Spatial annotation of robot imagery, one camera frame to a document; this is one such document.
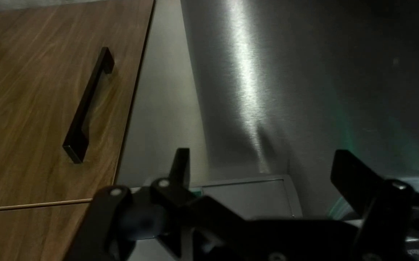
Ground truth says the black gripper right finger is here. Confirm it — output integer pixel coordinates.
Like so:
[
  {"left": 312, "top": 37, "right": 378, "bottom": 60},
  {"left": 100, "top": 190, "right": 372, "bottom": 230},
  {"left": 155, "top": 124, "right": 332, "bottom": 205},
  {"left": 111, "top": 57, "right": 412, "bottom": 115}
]
[{"left": 330, "top": 150, "right": 415, "bottom": 261}]

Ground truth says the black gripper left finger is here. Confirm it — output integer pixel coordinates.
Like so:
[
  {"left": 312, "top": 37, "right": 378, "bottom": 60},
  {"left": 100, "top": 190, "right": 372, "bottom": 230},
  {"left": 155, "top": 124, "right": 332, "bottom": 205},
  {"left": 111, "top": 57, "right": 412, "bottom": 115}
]
[{"left": 151, "top": 148, "right": 248, "bottom": 257}]

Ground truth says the stainless steel dishwasher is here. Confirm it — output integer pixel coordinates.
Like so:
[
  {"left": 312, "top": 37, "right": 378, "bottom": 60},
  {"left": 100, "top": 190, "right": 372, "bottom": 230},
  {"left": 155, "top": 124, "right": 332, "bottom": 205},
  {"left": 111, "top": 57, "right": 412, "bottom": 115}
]
[{"left": 116, "top": 0, "right": 419, "bottom": 261}]

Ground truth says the wooden cabinet door right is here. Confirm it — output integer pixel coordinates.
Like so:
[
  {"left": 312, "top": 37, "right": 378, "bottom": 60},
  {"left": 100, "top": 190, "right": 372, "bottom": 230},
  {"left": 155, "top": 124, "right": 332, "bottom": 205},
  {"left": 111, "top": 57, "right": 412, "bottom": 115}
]
[{"left": 0, "top": 0, "right": 155, "bottom": 261}]

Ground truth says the black cabinet handle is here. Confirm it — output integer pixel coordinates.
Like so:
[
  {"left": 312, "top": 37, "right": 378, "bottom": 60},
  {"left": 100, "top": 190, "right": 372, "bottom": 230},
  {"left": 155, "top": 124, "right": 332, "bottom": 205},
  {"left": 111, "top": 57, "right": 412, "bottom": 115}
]
[{"left": 62, "top": 47, "right": 114, "bottom": 164}]

